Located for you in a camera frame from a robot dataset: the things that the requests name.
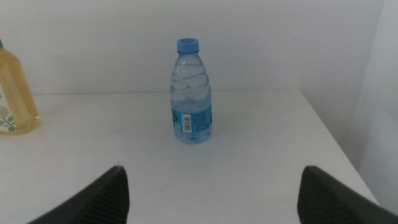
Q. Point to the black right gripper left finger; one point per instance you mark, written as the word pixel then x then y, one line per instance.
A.
pixel 102 202

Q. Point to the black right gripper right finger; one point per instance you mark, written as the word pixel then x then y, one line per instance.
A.
pixel 323 202

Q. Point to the clear water bottle blue cap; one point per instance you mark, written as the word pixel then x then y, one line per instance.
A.
pixel 191 121

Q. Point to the yellow tea bottle white cap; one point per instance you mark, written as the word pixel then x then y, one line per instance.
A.
pixel 15 93

